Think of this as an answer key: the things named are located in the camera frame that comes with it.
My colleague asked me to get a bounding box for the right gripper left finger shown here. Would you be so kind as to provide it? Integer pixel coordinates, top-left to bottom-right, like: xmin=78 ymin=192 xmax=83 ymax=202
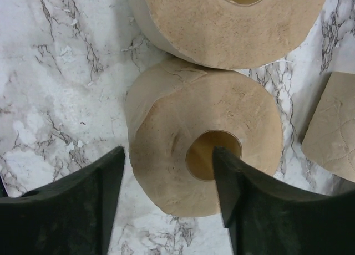
xmin=1 ymin=146 xmax=125 ymax=254

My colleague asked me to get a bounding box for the brown roll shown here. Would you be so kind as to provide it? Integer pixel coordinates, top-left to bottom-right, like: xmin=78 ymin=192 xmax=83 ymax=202
xmin=125 ymin=58 xmax=283 ymax=217
xmin=301 ymin=72 xmax=354 ymax=182
xmin=128 ymin=0 xmax=326 ymax=69

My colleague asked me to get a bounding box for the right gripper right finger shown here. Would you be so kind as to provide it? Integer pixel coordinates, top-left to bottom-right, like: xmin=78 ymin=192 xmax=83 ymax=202
xmin=212 ymin=147 xmax=354 ymax=254

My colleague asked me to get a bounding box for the brown roll back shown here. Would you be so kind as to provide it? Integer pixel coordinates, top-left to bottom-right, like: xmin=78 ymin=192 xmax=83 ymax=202
xmin=301 ymin=72 xmax=354 ymax=182

